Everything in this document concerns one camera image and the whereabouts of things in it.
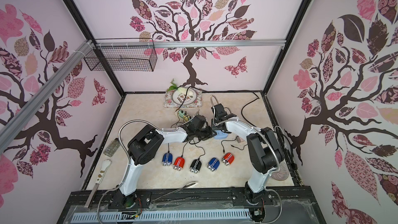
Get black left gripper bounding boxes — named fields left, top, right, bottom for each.
left=196, top=125, right=218, bottom=141

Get black cable of black shaver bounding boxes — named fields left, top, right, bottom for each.
left=188, top=140, right=206, bottom=161

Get pink USB charger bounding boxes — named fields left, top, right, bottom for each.
left=235, top=136, right=244, bottom=143

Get black shaver charging cable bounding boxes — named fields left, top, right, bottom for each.
left=220, top=138, right=249, bottom=155

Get black electric shaver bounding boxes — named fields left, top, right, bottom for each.
left=189, top=159, right=202, bottom=174

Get red electric shaver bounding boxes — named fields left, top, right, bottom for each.
left=222, top=152, right=235, bottom=166
left=173, top=157, right=185, bottom=171

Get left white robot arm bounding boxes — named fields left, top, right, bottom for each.
left=118, top=115, right=216, bottom=197

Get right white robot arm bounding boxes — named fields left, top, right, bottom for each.
left=211, top=104, right=284, bottom=194

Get blue electric shaver right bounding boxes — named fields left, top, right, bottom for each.
left=207, top=157, right=220, bottom=172

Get blue electric shaver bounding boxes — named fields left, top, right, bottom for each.
left=162, top=152, right=173, bottom=166
left=207, top=157, right=220, bottom=172

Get blue electric shaver left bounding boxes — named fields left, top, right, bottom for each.
left=162, top=152, right=173, bottom=166

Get beige power strip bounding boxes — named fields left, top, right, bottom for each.
left=177, top=110, right=192, bottom=123

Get blue square power cube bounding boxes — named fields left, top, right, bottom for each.
left=213, top=130, right=229, bottom=140

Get white plate with red print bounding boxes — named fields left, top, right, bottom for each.
left=172, top=88, right=198, bottom=106

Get floral rectangular tray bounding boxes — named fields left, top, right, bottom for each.
left=163, top=88, right=203, bottom=108

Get pale green vegetable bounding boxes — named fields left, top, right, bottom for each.
left=177, top=87, right=188, bottom=94

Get green leaf sprig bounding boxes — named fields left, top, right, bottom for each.
left=167, top=80, right=179, bottom=92

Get metal tongs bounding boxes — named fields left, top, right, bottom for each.
left=151, top=181, right=199, bottom=206

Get glass spice jar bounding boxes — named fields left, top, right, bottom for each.
left=103, top=138, right=121, bottom=158

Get thin black strip cable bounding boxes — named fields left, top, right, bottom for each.
left=176, top=88, right=262, bottom=113

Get thick black power cable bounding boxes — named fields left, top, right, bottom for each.
left=240, top=91, right=265, bottom=128

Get black wire basket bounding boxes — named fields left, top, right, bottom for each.
left=85, top=37, right=158, bottom=72

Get aluminium rail back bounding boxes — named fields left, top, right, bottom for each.
left=95, top=39, right=286, bottom=48

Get aluminium rail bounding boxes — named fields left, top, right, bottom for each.
left=1, top=40, right=94, bottom=153
left=95, top=39, right=286, bottom=48

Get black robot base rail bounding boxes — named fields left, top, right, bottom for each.
left=58, top=186, right=325, bottom=224

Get white slotted cable duct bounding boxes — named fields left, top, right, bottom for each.
left=67, top=209, right=250, bottom=224

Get aluminium rail left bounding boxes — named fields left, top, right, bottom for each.
left=1, top=40, right=94, bottom=153

